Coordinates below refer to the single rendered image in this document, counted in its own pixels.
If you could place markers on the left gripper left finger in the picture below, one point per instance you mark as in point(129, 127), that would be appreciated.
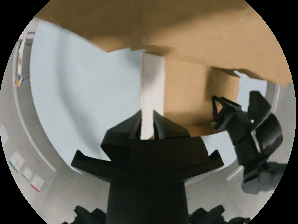
point(130, 127)

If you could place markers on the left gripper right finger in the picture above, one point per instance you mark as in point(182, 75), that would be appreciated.
point(166, 128)

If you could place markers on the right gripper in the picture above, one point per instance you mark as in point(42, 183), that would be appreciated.
point(220, 117)

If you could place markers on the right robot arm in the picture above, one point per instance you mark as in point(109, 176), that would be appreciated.
point(267, 176)

